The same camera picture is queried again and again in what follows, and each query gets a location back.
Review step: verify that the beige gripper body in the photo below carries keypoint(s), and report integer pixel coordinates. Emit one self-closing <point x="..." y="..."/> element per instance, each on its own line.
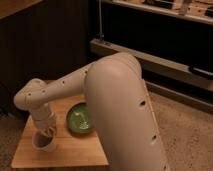
<point x="44" y="119"/>

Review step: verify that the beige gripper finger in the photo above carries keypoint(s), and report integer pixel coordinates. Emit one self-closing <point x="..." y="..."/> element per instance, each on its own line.
<point x="42" y="134"/>
<point x="51" y="131"/>

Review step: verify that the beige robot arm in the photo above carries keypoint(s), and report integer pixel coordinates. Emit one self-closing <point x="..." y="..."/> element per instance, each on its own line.
<point x="119" y="105"/>

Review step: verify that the green ceramic bowl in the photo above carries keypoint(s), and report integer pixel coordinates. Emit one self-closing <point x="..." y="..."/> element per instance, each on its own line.
<point x="78" y="119"/>

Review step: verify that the wooden low table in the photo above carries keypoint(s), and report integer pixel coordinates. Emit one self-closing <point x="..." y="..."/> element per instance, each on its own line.
<point x="71" y="151"/>

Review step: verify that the metal shelf pole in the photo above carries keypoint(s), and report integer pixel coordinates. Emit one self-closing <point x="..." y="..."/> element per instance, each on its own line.
<point x="101" y="34"/>

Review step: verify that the dark shelf unit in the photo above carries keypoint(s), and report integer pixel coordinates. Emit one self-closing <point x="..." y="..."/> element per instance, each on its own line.
<point x="176" y="54"/>

